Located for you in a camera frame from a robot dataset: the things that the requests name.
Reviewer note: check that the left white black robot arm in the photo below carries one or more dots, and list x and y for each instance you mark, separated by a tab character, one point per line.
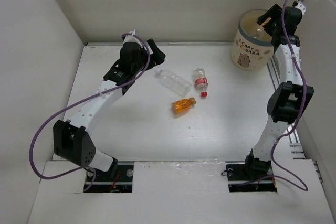
72	138

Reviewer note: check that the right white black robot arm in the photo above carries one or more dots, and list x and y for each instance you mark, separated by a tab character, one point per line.
291	98

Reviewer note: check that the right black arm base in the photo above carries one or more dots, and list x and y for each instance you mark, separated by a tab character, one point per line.
240	181

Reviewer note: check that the large clear plastic bottle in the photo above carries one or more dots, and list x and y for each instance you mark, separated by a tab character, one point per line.
173	82

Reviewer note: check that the cream capybara bin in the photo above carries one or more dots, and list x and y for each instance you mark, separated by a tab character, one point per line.
248	53

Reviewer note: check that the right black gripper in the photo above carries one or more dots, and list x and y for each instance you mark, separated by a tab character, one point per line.
275	12

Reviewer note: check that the orange bottle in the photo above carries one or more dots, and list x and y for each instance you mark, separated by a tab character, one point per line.
183	105

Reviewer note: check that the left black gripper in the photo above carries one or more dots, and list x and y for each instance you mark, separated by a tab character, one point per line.
157	57

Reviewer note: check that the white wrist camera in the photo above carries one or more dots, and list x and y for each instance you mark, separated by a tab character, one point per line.
299	5
130	37

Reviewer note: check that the clear bottle yellow cap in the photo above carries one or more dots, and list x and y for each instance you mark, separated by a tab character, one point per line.
259	32

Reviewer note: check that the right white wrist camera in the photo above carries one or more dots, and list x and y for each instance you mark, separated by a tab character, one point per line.
299	5

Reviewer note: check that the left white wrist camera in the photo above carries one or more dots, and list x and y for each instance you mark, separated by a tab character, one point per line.
130	37

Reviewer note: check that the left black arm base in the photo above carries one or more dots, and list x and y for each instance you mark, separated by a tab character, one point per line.
120	182

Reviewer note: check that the clear bottle red label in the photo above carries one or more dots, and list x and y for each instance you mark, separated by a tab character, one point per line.
200	81

